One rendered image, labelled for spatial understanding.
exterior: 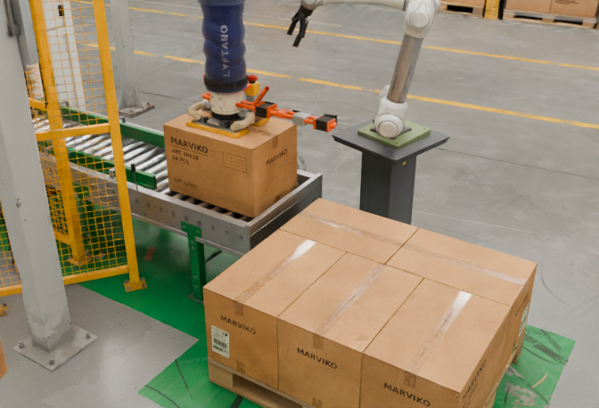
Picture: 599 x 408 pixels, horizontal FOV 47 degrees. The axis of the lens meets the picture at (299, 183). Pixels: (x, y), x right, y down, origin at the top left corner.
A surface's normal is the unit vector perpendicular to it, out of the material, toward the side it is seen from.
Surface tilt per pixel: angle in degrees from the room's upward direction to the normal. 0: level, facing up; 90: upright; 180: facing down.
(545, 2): 90
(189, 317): 0
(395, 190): 90
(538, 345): 0
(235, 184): 90
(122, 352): 0
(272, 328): 90
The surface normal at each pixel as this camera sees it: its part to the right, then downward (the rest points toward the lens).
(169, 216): -0.54, 0.38
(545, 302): 0.00, -0.89
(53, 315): 0.84, 0.25
